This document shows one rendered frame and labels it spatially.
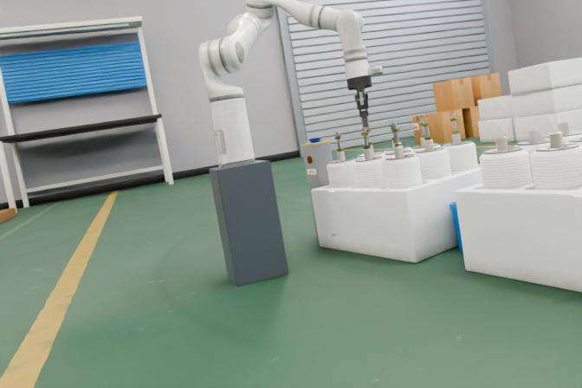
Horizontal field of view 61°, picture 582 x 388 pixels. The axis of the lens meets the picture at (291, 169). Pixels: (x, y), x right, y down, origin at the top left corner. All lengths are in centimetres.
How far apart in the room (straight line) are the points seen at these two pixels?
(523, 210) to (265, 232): 61
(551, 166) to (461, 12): 689
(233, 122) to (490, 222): 65
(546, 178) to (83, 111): 566
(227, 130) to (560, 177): 75
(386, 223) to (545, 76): 280
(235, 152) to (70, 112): 508
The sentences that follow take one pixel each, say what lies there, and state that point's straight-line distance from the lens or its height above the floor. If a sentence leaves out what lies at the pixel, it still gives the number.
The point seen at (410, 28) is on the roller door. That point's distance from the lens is 736.
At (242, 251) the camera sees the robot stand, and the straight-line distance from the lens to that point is 128.
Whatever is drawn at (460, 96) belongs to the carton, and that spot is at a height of 42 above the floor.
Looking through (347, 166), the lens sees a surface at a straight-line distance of 145.
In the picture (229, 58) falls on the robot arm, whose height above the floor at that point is 57.
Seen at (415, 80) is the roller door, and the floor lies 77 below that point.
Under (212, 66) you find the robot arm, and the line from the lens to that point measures 130.
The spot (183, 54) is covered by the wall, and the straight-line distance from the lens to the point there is 637.
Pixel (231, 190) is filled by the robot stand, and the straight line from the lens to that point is 125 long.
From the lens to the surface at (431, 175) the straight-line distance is 137.
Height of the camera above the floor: 37
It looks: 5 degrees down
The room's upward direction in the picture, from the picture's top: 9 degrees counter-clockwise
